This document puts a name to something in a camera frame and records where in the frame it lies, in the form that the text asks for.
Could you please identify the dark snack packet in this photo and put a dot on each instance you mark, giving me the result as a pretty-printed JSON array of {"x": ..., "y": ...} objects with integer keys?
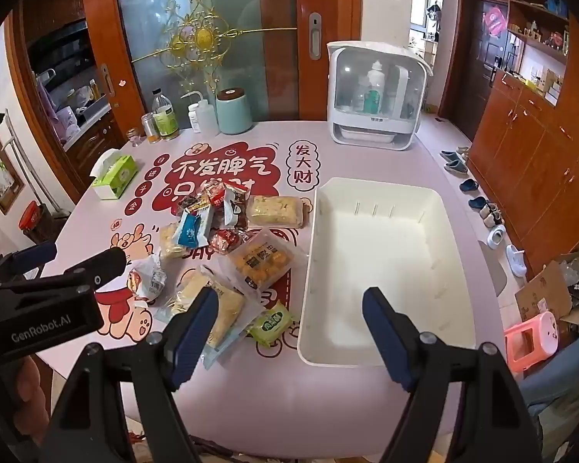
[{"x": 190, "y": 202}]

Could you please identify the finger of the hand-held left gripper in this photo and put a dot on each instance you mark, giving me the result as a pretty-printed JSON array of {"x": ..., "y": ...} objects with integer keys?
[
  {"x": 31, "y": 254},
  {"x": 94, "y": 265}
]

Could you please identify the beige shoe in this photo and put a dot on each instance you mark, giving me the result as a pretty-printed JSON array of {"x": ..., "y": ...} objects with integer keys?
[{"x": 490, "y": 213}]

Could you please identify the white and red snack packet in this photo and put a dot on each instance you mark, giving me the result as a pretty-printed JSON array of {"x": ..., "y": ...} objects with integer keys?
[{"x": 147, "y": 277}]

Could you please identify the wooden shoe cabinet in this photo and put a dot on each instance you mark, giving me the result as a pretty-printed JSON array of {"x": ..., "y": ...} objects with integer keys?
[{"x": 535, "y": 154}]

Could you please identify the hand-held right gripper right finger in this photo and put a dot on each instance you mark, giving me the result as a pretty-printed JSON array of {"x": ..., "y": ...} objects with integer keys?
[{"x": 388, "y": 342}]

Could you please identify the pink plastic stool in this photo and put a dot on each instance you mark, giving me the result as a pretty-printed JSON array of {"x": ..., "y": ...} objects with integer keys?
[{"x": 533, "y": 340}]

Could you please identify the orange pastry packet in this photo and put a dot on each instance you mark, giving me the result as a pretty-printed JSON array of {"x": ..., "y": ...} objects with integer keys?
[{"x": 263, "y": 260}]

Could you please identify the brown and white snack packet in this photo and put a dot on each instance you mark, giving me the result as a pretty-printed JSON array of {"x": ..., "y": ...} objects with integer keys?
[{"x": 236, "y": 212}]

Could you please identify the white shoe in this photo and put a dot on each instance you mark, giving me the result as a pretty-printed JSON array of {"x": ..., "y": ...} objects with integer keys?
[
  {"x": 496, "y": 236},
  {"x": 515, "y": 259}
]

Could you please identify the cardboard box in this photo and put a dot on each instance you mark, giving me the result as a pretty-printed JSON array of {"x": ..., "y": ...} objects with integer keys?
[{"x": 543, "y": 296}]

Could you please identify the green tissue box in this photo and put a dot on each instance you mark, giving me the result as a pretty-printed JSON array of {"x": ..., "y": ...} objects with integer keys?
[{"x": 113, "y": 173}]

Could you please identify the grey slipper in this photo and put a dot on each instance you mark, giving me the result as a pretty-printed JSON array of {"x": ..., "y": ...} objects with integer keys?
[
  {"x": 449, "y": 156},
  {"x": 456, "y": 167}
]

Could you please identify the person's left hand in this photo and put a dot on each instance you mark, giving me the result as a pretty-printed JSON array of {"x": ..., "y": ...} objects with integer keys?
[{"x": 29, "y": 386}]

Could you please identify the kitchen cabinet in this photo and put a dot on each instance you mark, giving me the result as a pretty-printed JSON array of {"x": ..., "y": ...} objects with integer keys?
[{"x": 65, "y": 91}]

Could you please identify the white sterilizer cabinet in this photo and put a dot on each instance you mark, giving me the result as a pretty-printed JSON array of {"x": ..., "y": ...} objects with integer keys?
[{"x": 379, "y": 94}]

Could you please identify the glass bottle with green label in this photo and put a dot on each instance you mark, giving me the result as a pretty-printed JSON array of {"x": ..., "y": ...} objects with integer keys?
[{"x": 165, "y": 118}]

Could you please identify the teal canister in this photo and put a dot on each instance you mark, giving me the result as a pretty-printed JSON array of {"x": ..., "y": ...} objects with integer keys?
[{"x": 234, "y": 112}]

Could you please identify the sliding glass door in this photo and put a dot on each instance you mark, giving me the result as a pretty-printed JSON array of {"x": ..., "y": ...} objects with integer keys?
[{"x": 212, "y": 33}]

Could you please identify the small glass jar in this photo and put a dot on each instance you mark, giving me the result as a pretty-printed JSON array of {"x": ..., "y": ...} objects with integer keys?
[{"x": 148, "y": 128}]

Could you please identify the person's blue jeans leg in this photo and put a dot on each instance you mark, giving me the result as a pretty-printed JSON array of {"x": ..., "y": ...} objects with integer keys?
[{"x": 559, "y": 381}]

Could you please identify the small green snack packet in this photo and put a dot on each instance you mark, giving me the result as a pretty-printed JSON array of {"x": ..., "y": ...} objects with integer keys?
[{"x": 270, "y": 322}]

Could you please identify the round red label snack packet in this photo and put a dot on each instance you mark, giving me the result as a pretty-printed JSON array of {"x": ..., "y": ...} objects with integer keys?
[{"x": 224, "y": 241}]

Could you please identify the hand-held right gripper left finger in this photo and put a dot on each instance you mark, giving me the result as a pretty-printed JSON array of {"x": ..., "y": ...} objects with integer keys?
[{"x": 193, "y": 335}]

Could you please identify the red edged white snack packet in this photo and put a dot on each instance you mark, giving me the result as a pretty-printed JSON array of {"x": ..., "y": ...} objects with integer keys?
[{"x": 217, "y": 197}]

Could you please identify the large clear bread packet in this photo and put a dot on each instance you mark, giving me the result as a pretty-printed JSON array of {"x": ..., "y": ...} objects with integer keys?
[{"x": 227, "y": 299}]

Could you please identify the pale yellow snack packet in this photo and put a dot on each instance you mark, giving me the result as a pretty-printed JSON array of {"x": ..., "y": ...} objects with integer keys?
[{"x": 169, "y": 246}]

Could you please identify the red bag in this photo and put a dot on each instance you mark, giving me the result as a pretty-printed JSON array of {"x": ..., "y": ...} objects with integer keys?
[{"x": 29, "y": 215}]

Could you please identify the white plastic bin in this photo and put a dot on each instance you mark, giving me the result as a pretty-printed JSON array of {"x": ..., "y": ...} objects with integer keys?
[{"x": 381, "y": 260}]

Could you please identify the blue slipper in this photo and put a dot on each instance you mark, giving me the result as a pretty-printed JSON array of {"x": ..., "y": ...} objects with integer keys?
[
  {"x": 468, "y": 185},
  {"x": 477, "y": 201}
]

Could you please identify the small drinking glass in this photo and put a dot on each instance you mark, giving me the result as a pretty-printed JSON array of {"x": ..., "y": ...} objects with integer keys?
[{"x": 134, "y": 138}]

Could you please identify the dark wooden door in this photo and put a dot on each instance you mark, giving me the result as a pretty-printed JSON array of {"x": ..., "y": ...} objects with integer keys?
[{"x": 480, "y": 62}]

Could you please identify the beige cracker packet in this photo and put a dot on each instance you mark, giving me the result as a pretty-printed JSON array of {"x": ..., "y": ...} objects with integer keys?
[{"x": 275, "y": 210}]

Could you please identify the blue and white snack packet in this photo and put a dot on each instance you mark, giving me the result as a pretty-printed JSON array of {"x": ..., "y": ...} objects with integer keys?
[{"x": 190, "y": 231}]

